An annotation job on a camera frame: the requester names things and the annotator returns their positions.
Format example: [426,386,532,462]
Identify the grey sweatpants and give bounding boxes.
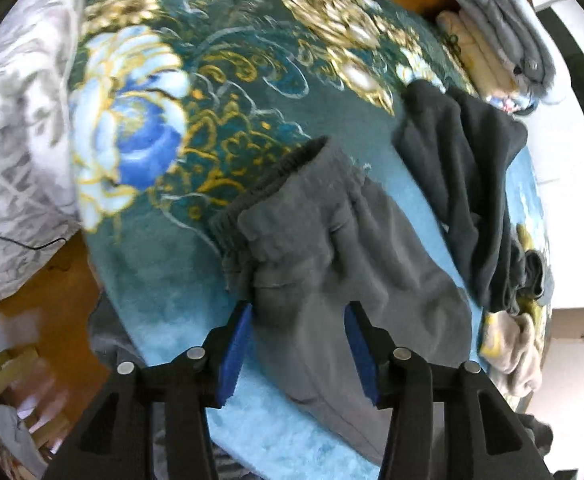
[211,138,472,463]

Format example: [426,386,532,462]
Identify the beige fluffy garment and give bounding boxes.
[479,224,554,400]

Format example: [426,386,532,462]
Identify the grey patterned quilt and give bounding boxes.
[0,0,88,302]

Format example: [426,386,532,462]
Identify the dark grey garment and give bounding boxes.
[393,80,527,313]

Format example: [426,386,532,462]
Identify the blue floral bed blanket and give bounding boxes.
[68,0,555,480]

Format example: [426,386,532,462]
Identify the folded blue grey bedding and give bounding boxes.
[436,0,570,115]

